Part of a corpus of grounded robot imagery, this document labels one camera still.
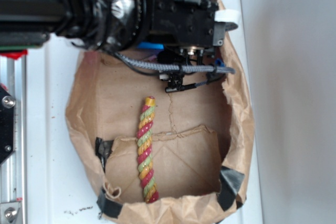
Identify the black metal bracket plate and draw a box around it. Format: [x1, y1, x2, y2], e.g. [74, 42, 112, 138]
[0, 84, 16, 165]

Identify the grey braided cable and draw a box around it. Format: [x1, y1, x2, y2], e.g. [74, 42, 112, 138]
[114, 50, 236, 93]

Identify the black tape bottom right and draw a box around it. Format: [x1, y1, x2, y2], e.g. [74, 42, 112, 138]
[217, 166, 245, 211]

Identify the white plastic board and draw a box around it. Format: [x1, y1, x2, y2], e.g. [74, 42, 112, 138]
[25, 0, 264, 224]

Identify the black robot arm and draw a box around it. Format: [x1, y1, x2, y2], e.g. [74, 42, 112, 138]
[1, 0, 239, 52]

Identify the aluminium frame rail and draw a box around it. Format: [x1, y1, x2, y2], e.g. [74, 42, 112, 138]
[1, 56, 27, 223]

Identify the blue plastic bottle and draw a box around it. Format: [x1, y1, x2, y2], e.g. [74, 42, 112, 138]
[137, 41, 164, 50]

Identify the black tape bottom left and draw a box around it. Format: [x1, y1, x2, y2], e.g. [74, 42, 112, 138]
[97, 187, 123, 219]

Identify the brown paper bag tray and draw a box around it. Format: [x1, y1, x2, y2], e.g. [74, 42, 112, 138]
[66, 39, 254, 223]

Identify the black tape inner left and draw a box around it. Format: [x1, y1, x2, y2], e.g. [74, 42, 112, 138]
[95, 137, 114, 172]

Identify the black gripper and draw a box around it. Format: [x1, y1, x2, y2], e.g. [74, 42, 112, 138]
[146, 0, 240, 48]

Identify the red clip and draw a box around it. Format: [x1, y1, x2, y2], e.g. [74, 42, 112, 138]
[0, 49, 28, 60]

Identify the black tape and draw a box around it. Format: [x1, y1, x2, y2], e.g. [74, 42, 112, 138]
[217, 166, 245, 211]
[95, 137, 114, 172]
[97, 187, 123, 219]

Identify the silver corner bracket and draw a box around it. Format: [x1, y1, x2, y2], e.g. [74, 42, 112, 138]
[1, 201, 23, 224]

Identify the twisted multicolour rope toy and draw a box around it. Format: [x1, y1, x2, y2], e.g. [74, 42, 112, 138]
[136, 96, 159, 204]

